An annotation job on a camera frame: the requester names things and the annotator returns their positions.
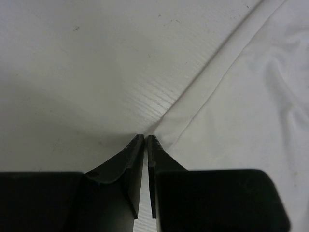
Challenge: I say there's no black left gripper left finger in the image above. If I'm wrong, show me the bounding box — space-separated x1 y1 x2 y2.
0 134 144 232

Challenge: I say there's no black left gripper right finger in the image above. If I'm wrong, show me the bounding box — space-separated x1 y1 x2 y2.
147 135 290 232

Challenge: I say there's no white tank top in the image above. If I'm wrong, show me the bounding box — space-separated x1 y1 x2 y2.
154 0 309 232

